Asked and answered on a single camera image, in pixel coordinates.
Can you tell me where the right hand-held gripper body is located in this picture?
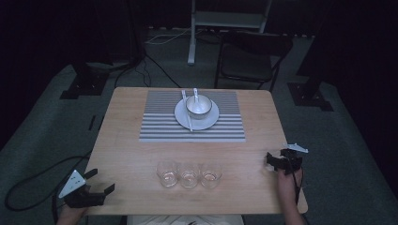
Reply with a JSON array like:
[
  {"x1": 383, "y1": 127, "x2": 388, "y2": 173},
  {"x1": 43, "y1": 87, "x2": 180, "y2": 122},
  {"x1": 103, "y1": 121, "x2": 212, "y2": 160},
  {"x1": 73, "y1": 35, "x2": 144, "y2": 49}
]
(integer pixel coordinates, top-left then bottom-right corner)
[{"x1": 273, "y1": 142, "x2": 310, "y2": 175}]

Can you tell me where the white bowl with dark rim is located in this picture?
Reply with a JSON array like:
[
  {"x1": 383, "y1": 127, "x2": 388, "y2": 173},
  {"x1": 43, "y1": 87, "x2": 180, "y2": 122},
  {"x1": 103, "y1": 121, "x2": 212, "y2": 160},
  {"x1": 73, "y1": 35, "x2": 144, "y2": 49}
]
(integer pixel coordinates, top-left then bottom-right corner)
[{"x1": 185, "y1": 94, "x2": 214, "y2": 121}]

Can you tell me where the person's right hand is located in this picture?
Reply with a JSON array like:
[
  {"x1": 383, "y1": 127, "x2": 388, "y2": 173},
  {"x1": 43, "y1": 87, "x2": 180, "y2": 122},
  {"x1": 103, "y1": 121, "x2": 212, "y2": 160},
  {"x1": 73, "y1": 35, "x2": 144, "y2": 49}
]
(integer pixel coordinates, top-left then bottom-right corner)
[{"x1": 276, "y1": 167, "x2": 304, "y2": 208}]

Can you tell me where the black stand with base plate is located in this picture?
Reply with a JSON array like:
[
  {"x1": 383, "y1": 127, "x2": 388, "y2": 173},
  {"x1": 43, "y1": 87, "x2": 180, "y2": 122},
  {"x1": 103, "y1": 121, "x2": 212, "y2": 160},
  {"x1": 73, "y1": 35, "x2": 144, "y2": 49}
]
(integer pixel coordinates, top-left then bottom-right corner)
[
  {"x1": 286, "y1": 46, "x2": 334, "y2": 113},
  {"x1": 58, "y1": 60, "x2": 111, "y2": 101}
]

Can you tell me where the person's light clothing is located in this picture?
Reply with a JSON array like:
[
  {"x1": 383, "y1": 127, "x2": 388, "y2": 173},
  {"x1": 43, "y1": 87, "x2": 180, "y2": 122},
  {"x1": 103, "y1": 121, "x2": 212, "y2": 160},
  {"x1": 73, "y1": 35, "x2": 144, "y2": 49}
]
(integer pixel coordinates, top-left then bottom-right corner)
[{"x1": 126, "y1": 214, "x2": 245, "y2": 225}]

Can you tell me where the black floor cable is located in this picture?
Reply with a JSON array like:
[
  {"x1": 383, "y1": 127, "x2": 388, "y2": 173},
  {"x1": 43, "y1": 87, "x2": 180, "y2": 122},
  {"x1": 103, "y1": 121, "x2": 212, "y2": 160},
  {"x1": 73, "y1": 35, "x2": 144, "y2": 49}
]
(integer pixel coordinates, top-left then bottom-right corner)
[{"x1": 113, "y1": 52, "x2": 182, "y2": 89}]

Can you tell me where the white floor cable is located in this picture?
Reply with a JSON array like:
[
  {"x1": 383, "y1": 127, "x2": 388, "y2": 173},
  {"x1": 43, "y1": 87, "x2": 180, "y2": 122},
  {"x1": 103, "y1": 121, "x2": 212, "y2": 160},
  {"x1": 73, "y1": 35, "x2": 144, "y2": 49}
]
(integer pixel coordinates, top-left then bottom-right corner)
[{"x1": 145, "y1": 27, "x2": 192, "y2": 45}]

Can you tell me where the person's left hand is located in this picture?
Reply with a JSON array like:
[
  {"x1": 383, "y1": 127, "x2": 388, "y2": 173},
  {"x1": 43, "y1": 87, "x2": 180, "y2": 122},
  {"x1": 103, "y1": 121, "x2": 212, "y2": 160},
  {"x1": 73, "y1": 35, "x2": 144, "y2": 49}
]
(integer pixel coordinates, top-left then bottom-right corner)
[{"x1": 55, "y1": 203, "x2": 89, "y2": 225}]

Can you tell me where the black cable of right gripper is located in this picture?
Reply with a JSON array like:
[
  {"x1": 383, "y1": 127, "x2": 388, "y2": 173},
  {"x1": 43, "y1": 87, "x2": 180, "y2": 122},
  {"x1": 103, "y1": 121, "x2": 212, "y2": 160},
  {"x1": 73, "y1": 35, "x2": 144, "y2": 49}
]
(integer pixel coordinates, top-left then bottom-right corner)
[{"x1": 290, "y1": 160, "x2": 305, "y2": 205}]

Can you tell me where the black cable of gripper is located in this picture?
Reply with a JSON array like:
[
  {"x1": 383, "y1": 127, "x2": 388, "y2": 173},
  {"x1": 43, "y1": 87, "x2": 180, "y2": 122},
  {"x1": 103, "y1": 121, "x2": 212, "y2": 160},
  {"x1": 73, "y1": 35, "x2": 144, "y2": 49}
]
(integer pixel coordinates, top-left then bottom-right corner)
[
  {"x1": 290, "y1": 160, "x2": 305, "y2": 205},
  {"x1": 4, "y1": 151, "x2": 93, "y2": 212}
]

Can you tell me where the black folding chair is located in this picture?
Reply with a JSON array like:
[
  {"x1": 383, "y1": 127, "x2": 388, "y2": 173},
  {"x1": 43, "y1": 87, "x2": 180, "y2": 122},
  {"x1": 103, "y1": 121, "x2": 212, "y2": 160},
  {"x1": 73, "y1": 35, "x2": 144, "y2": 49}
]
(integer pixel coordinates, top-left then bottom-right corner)
[{"x1": 213, "y1": 30, "x2": 294, "y2": 94}]

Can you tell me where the clear drinking glass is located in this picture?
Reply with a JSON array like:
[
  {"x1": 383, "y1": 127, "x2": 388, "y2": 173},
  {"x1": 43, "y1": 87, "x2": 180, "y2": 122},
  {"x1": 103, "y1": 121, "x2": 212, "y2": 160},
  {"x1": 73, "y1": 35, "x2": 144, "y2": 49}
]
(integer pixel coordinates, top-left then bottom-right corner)
[
  {"x1": 156, "y1": 159, "x2": 180, "y2": 188},
  {"x1": 199, "y1": 161, "x2": 223, "y2": 190},
  {"x1": 177, "y1": 161, "x2": 202, "y2": 189}
]

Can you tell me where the white metal stand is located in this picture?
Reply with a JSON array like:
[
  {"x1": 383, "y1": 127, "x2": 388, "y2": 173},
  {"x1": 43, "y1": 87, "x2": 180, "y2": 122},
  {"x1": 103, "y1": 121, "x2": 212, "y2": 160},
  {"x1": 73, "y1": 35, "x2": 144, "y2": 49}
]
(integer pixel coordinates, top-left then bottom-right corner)
[{"x1": 186, "y1": 0, "x2": 274, "y2": 67}]

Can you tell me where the white plate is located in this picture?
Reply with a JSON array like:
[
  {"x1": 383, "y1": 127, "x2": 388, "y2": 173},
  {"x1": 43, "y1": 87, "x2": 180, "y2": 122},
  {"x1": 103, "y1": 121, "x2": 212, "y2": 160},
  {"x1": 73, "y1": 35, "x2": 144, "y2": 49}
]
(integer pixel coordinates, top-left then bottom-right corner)
[{"x1": 174, "y1": 97, "x2": 221, "y2": 132}]

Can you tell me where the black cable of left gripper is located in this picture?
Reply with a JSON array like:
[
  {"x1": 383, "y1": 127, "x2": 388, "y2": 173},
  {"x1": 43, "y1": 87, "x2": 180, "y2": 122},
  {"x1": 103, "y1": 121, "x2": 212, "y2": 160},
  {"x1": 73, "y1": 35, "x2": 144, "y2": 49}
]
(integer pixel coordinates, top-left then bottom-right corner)
[{"x1": 4, "y1": 151, "x2": 93, "y2": 212}]

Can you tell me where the small black floor strip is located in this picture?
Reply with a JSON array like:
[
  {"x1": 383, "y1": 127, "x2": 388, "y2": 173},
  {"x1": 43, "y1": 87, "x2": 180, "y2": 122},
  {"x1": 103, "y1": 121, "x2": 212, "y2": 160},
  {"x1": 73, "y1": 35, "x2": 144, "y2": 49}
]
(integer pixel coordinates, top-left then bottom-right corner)
[{"x1": 87, "y1": 114, "x2": 97, "y2": 132}]

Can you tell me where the white chopstick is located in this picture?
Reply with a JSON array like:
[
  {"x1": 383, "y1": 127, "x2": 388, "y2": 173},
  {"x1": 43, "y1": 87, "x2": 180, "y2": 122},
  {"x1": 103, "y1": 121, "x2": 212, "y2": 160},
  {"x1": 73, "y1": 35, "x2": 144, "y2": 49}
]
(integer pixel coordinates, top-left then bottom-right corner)
[
  {"x1": 182, "y1": 90, "x2": 194, "y2": 132},
  {"x1": 180, "y1": 89, "x2": 192, "y2": 132}
]

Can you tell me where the grey striped placemat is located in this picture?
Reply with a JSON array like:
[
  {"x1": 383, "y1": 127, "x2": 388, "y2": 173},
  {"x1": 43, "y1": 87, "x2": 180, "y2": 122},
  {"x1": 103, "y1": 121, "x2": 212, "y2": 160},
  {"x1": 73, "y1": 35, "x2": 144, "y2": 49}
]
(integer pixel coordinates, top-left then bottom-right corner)
[{"x1": 138, "y1": 90, "x2": 247, "y2": 143}]

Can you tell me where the white ceramic spoon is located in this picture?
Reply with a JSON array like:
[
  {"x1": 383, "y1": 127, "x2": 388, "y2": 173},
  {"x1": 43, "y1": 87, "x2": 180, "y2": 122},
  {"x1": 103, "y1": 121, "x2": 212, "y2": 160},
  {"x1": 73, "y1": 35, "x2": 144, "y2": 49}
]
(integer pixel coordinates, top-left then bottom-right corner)
[{"x1": 191, "y1": 87, "x2": 202, "y2": 114}]

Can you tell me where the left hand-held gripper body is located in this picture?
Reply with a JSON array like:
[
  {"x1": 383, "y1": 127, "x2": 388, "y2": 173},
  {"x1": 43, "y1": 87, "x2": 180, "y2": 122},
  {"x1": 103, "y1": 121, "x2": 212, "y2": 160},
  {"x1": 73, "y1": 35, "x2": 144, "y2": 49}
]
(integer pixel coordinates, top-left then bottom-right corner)
[{"x1": 57, "y1": 169, "x2": 106, "y2": 209}]

